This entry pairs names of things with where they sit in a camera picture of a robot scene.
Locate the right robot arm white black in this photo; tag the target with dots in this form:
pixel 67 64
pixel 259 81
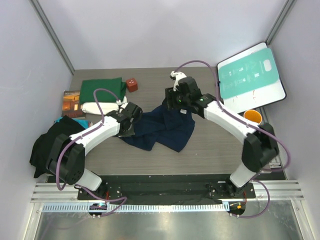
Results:
pixel 258 145

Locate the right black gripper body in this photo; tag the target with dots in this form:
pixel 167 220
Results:
pixel 179 101

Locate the black crumpled t-shirt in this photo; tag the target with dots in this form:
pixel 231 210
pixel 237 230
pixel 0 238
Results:
pixel 42 147

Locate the aluminium frame post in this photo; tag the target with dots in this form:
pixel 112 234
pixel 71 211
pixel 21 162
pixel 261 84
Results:
pixel 52 34
pixel 281 18

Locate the teal folding board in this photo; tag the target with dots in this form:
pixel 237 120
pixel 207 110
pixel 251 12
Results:
pixel 248 73

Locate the white mug orange inside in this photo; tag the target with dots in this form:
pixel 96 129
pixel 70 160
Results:
pixel 253 115

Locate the white slotted cable duct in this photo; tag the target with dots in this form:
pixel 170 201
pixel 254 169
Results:
pixel 91 207

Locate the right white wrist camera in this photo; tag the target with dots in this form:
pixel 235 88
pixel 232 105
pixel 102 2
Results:
pixel 176 76

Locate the left aluminium frame post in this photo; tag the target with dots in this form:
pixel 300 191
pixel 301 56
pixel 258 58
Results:
pixel 52 34

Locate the navy blue t-shirt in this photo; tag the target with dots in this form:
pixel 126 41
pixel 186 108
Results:
pixel 171 128

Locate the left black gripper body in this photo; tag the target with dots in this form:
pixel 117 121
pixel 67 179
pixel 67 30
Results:
pixel 128 133

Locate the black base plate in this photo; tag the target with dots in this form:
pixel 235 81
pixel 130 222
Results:
pixel 180 189

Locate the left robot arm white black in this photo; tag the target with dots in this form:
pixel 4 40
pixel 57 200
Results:
pixel 67 156

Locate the right aluminium frame post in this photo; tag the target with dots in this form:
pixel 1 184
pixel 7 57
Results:
pixel 281 18

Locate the brown cover book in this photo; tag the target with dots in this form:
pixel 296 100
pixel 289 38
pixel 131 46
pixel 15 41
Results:
pixel 71 106

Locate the red cube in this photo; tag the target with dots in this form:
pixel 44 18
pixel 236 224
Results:
pixel 131 85

